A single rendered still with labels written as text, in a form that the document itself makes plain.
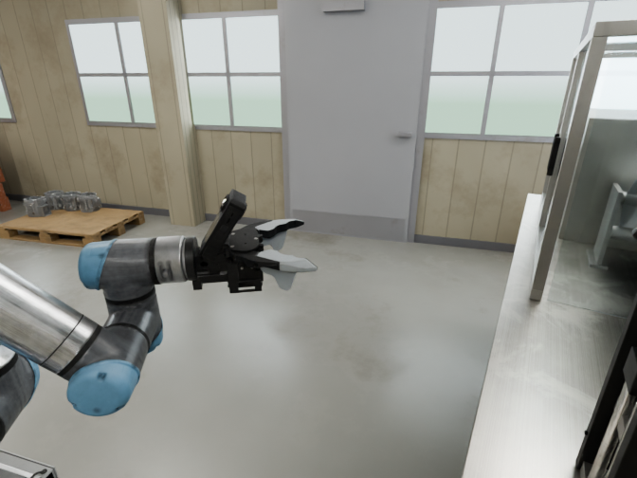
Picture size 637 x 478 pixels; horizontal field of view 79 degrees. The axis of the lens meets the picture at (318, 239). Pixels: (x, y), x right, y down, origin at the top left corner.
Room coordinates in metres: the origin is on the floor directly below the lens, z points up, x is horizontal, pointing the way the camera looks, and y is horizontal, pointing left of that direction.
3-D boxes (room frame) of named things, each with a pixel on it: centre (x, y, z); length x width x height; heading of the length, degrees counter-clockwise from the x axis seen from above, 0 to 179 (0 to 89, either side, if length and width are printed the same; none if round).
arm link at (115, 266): (0.55, 0.31, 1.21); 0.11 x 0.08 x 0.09; 100
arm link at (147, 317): (0.53, 0.30, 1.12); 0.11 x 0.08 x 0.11; 10
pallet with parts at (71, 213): (3.84, 2.57, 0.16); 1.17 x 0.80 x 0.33; 74
